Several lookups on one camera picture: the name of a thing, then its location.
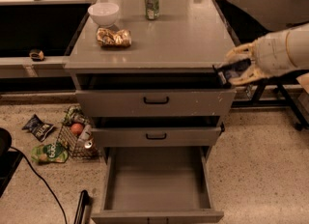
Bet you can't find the small tape measure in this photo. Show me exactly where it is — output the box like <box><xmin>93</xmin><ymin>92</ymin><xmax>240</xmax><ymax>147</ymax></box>
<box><xmin>29</xmin><ymin>49</ymin><xmax>44</xmax><ymax>62</ymax></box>

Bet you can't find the white bottle in basket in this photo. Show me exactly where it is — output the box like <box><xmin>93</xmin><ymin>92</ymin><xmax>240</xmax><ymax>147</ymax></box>
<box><xmin>78</xmin><ymin>125</ymin><xmax>92</xmax><ymax>142</ymax></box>

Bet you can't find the grey top drawer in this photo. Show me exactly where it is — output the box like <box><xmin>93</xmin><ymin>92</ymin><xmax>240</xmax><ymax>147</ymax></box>
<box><xmin>75</xmin><ymin>89</ymin><xmax>236</xmax><ymax>117</ymax></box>

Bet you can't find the black cable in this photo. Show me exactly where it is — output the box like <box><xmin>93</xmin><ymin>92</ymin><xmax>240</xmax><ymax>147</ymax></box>
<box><xmin>9</xmin><ymin>145</ymin><xmax>70</xmax><ymax>224</ymax></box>

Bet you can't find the orange fruit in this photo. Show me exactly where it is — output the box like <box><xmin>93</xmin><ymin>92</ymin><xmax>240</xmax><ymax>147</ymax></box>
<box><xmin>70</xmin><ymin>123</ymin><xmax>84</xmax><ymax>135</ymax></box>

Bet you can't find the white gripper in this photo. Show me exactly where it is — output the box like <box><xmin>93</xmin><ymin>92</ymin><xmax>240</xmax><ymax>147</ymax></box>
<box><xmin>225</xmin><ymin>30</ymin><xmax>295</xmax><ymax>86</ymax></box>

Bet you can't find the grey bottom drawer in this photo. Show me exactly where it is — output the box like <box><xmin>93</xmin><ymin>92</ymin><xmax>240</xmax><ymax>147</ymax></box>
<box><xmin>92</xmin><ymin>147</ymin><xmax>224</xmax><ymax>224</ymax></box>

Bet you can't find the grey middle drawer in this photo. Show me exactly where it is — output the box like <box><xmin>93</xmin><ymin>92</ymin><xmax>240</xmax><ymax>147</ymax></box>
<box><xmin>92</xmin><ymin>127</ymin><xmax>221</xmax><ymax>148</ymax></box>

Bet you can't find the wire basket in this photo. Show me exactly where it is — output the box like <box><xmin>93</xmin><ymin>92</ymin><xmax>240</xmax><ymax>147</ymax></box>
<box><xmin>57</xmin><ymin>126</ymin><xmax>100</xmax><ymax>159</ymax></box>

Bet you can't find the dark blue rxbar wrapper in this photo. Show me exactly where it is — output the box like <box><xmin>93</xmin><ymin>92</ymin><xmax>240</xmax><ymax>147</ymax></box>
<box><xmin>213</xmin><ymin>59</ymin><xmax>251</xmax><ymax>86</ymax></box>

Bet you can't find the black device at left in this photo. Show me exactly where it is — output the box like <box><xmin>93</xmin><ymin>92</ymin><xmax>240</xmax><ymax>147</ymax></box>
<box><xmin>0</xmin><ymin>128</ymin><xmax>22</xmax><ymax>197</ymax></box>

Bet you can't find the grey drawer cabinet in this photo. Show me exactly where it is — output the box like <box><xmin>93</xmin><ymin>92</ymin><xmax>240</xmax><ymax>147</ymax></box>
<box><xmin>63</xmin><ymin>0</ymin><xmax>247</xmax><ymax>224</ymax></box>

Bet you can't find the white bowl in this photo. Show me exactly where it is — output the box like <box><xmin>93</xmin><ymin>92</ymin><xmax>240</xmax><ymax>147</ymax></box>
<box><xmin>88</xmin><ymin>2</ymin><xmax>120</xmax><ymax>27</ymax></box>

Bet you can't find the black bar object on floor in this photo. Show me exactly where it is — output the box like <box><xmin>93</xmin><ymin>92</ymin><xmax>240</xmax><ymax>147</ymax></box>
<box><xmin>73</xmin><ymin>190</ymin><xmax>92</xmax><ymax>224</ymax></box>

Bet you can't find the blue chip bag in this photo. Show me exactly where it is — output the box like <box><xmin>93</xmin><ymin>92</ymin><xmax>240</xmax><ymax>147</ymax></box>
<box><xmin>22</xmin><ymin>114</ymin><xmax>54</xmax><ymax>142</ymax></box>

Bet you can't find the green snack bag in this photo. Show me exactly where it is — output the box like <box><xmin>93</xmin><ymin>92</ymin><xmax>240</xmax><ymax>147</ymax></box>
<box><xmin>31</xmin><ymin>142</ymin><xmax>69</xmax><ymax>163</ymax></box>

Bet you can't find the brown snack bag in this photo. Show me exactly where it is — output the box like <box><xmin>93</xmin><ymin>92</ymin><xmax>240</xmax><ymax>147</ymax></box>
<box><xmin>97</xmin><ymin>28</ymin><xmax>131</xmax><ymax>47</ymax></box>

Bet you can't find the green bag in basket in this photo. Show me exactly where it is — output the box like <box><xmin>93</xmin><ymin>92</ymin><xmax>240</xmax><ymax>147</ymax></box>
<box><xmin>63</xmin><ymin>106</ymin><xmax>84</xmax><ymax>126</ymax></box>

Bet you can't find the grey drawer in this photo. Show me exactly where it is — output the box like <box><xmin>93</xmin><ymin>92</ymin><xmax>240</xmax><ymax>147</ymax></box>
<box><xmin>75</xmin><ymin>89</ymin><xmax>236</xmax><ymax>117</ymax></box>
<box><xmin>92</xmin><ymin>127</ymin><xmax>221</xmax><ymax>148</ymax></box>
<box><xmin>92</xmin><ymin>147</ymin><xmax>224</xmax><ymax>224</ymax></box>

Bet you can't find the green soda can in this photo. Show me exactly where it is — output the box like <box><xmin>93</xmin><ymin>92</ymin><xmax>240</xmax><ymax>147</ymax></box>
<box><xmin>144</xmin><ymin>0</ymin><xmax>159</xmax><ymax>20</ymax></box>

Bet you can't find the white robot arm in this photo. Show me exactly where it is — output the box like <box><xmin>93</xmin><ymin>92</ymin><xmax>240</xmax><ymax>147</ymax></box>
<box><xmin>222</xmin><ymin>24</ymin><xmax>309</xmax><ymax>86</ymax></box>

